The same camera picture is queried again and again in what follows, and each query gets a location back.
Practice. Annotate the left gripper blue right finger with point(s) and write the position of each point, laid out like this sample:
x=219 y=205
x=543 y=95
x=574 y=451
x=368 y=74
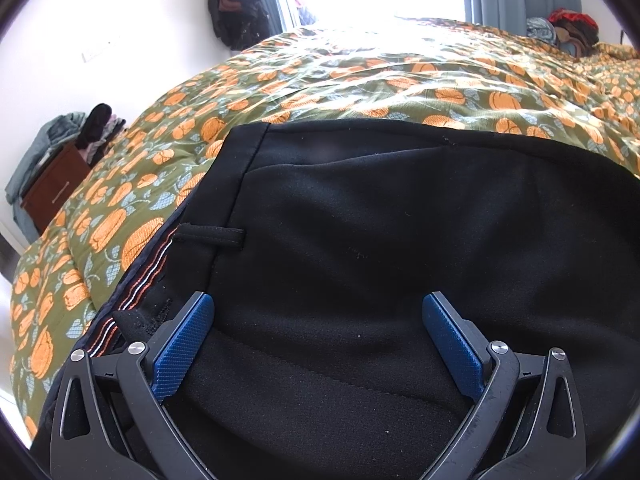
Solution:
x=460 y=343

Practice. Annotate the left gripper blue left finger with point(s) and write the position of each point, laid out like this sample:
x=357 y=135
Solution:
x=173 y=347

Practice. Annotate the black pants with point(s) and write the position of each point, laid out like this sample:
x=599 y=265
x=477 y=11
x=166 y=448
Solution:
x=317 y=242

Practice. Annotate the green orange patterned bedspread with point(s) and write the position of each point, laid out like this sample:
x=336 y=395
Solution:
x=437 y=72

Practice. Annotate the brown wooden nightstand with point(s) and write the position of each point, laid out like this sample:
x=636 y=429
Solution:
x=54 y=184

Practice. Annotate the grey clothes pile on nightstand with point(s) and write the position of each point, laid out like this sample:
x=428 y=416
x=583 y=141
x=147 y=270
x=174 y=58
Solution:
x=89 y=133

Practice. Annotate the red dark clothes pile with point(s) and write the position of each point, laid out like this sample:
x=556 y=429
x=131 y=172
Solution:
x=572 y=32

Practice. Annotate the dark clothes hanging on wall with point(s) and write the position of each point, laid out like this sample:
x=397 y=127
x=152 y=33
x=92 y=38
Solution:
x=240 y=24

